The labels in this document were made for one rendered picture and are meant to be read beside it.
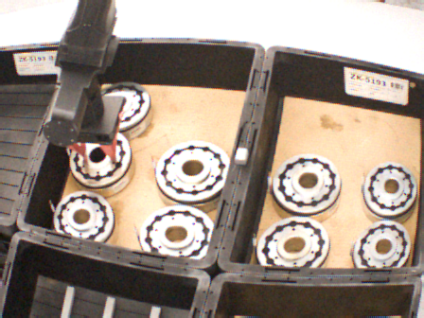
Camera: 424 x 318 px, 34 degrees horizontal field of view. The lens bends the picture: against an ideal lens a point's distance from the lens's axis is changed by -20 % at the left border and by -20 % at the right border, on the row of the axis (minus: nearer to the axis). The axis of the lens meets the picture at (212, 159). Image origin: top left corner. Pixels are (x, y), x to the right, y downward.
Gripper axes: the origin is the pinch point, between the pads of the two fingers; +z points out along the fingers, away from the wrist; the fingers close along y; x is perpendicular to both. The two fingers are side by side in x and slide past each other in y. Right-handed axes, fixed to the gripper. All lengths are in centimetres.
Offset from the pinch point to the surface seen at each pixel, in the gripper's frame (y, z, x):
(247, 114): 21.2, -5.3, 4.6
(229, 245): 22.9, -6.7, -16.1
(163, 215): 11.9, 0.8, -8.4
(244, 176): 22.7, -6.0, -5.6
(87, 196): 0.0, 0.8, -7.4
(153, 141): 6.6, 4.8, 6.1
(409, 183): 47.7, 1.3, 0.8
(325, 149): 31.7, 5.0, 7.9
